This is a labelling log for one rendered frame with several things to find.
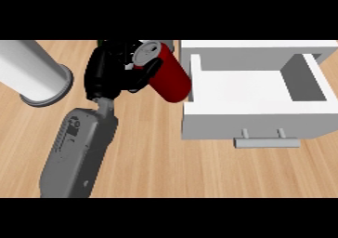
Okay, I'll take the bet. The red can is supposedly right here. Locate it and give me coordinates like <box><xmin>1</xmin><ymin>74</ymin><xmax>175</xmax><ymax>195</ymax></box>
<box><xmin>131</xmin><ymin>40</ymin><xmax>193</xmax><ymax>104</ymax></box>

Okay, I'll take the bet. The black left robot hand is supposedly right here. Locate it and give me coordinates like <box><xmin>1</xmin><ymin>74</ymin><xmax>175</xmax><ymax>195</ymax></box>
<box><xmin>82</xmin><ymin>40</ymin><xmax>165</xmax><ymax>100</ymax></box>

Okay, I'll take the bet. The white cabinet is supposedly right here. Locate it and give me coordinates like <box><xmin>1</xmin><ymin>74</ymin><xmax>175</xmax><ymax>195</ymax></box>
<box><xmin>178</xmin><ymin>40</ymin><xmax>338</xmax><ymax>72</ymax></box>

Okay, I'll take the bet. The white open drawer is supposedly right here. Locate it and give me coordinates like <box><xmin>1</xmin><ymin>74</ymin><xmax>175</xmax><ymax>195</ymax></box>
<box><xmin>181</xmin><ymin>53</ymin><xmax>338</xmax><ymax>140</ymax></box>

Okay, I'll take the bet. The grey drawer handle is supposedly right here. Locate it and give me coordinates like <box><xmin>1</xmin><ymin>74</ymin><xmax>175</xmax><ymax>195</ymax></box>
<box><xmin>231</xmin><ymin>127</ymin><xmax>302</xmax><ymax>150</ymax></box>

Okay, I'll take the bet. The white cylinder with grey rim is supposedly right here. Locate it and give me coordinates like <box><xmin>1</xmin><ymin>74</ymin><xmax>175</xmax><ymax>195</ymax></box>
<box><xmin>0</xmin><ymin>40</ymin><xmax>75</xmax><ymax>109</ymax></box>

